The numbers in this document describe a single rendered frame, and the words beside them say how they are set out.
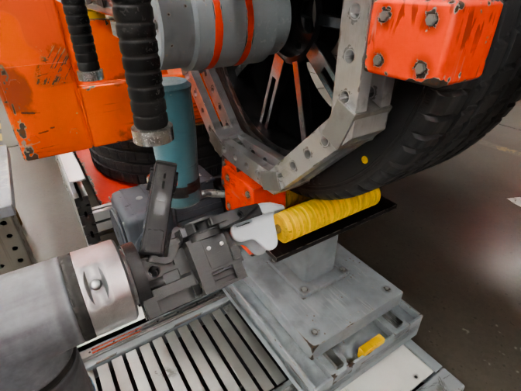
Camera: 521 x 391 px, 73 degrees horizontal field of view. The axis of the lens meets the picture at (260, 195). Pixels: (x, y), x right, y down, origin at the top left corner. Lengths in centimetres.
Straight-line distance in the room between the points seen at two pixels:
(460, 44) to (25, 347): 46
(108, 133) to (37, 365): 73
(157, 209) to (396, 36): 30
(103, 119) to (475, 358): 120
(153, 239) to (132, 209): 55
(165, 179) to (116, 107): 62
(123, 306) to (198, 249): 9
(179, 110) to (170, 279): 37
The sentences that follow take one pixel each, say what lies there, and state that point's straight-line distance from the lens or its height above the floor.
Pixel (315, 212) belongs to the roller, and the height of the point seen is 53.
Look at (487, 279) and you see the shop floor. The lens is 151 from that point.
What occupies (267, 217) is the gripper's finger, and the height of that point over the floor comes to 64.
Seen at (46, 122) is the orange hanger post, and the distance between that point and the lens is 101.
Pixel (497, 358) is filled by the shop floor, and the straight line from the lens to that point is 127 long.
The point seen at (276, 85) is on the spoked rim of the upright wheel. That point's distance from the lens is 73.
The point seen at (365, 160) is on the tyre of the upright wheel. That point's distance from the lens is 55.
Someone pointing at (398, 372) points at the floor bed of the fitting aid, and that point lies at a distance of 103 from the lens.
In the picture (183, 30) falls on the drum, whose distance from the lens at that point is 52.
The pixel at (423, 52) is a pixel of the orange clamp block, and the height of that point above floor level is 84.
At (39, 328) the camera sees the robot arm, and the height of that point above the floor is 64.
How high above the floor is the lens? 90
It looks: 31 degrees down
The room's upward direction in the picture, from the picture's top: straight up
